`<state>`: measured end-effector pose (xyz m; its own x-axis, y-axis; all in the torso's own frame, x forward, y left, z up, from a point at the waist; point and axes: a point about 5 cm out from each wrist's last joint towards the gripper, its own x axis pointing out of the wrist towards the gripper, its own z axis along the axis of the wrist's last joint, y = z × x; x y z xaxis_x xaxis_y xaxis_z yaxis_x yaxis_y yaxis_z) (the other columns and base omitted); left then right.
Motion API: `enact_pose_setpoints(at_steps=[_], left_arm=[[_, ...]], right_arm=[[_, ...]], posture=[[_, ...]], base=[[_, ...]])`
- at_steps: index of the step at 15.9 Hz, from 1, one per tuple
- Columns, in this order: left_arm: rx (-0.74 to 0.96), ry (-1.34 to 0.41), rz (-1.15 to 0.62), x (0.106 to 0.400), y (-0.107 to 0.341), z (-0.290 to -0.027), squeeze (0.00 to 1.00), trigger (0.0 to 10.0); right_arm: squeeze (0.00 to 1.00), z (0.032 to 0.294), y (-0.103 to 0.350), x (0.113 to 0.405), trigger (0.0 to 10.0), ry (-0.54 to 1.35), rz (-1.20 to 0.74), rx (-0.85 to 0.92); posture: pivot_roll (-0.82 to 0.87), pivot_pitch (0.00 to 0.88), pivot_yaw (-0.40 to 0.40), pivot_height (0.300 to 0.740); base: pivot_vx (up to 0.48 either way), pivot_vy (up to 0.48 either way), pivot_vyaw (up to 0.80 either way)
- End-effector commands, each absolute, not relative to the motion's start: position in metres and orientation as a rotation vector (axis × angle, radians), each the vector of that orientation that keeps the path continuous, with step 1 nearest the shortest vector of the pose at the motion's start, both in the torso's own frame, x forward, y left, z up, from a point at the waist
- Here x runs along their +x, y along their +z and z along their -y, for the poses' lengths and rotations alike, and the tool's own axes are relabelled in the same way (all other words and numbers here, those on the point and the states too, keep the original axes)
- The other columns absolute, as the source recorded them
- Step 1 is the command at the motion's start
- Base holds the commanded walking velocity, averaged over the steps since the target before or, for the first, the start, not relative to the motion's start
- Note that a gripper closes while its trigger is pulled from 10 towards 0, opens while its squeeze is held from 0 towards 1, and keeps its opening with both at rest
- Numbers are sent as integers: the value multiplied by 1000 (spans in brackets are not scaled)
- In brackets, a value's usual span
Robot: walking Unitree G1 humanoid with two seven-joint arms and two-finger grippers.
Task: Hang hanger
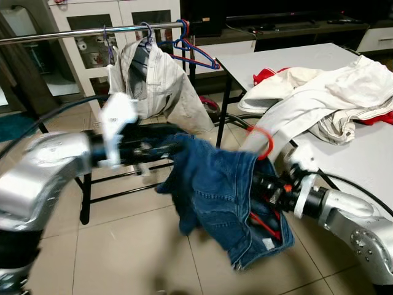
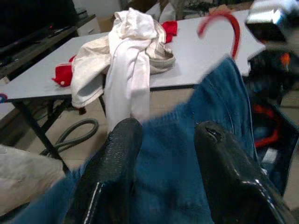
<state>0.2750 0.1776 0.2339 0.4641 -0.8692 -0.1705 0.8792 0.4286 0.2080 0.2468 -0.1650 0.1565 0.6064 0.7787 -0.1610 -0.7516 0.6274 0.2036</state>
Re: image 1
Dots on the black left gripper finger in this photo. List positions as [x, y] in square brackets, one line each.
[167, 130]
[164, 146]

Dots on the blue jeans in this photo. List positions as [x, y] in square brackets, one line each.
[215, 190]

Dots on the black television stand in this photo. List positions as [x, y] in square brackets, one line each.
[276, 34]

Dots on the white jacket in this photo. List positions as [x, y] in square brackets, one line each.
[166, 86]

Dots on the blue hanger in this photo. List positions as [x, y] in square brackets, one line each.
[199, 56]

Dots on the purple hanger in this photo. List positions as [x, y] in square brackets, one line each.
[147, 34]
[108, 46]

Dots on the red garment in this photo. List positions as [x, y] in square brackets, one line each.
[265, 75]
[377, 118]

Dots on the black chrome clothes rack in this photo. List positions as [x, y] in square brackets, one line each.
[61, 34]

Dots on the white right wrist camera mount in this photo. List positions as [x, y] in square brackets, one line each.
[305, 161]

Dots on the teal floor mat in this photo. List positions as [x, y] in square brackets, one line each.
[9, 128]

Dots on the grey table black legs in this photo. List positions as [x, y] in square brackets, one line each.
[362, 160]

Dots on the white drawer unit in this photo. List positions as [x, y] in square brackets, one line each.
[376, 40]

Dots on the white striped trousers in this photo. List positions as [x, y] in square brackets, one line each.
[344, 86]

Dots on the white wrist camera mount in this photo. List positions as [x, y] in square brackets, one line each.
[116, 117]
[305, 161]

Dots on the grey curtain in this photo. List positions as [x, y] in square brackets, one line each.
[21, 67]

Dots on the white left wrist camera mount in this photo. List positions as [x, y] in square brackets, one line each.
[116, 117]

